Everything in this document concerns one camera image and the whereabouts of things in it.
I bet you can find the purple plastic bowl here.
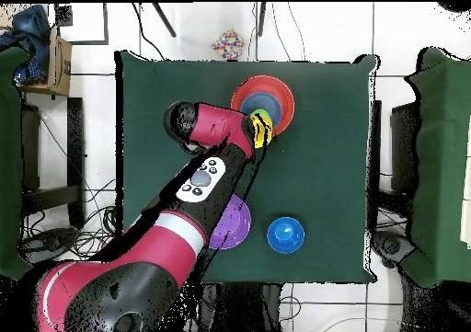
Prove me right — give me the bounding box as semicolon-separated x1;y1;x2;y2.
208;193;252;251

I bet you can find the yellow plastic cup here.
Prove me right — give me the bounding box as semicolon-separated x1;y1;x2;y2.
249;112;274;150

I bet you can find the dark green tablecloth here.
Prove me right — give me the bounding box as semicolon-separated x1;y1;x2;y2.
115;50;380;285

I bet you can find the cardboard box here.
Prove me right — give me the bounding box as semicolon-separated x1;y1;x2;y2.
21;28;73;97

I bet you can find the tangle of floor cables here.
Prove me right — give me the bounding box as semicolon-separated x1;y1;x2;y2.
21;177;119;259

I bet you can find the black rectangular frame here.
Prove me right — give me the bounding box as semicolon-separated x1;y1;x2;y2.
54;2;109;46

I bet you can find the blue cloth bundle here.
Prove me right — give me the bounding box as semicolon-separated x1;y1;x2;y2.
0;4;51;85

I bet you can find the black tripod leg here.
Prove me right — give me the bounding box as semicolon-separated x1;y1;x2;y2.
257;2;267;37
152;2;178;39

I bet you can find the green cloth covered table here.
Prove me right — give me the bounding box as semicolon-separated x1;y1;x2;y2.
400;47;471;289
0;46;38;283

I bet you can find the black pedestal foot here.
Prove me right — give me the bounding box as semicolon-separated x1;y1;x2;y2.
21;227;80;263
371;230;417;269

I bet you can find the black stool frame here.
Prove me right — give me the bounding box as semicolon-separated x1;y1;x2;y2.
367;99;420;208
21;97;86;230

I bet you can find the wide orange-red bowl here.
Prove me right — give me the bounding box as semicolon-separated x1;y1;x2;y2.
230;74;296;136

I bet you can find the small dark blue bowl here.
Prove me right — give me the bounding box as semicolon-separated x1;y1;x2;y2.
266;216;305;255

